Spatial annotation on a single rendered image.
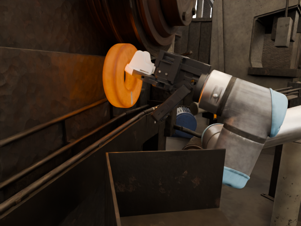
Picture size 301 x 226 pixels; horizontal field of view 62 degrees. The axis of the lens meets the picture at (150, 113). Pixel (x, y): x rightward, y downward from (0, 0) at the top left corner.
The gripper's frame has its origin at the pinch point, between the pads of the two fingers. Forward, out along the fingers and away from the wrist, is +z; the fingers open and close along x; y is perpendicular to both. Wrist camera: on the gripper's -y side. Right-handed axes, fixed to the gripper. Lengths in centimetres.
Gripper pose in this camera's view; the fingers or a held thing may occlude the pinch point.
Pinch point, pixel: (125, 67)
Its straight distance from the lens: 63.1
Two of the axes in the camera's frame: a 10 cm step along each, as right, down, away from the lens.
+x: -3.7, 1.7, -9.1
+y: 2.9, -9.1, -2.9
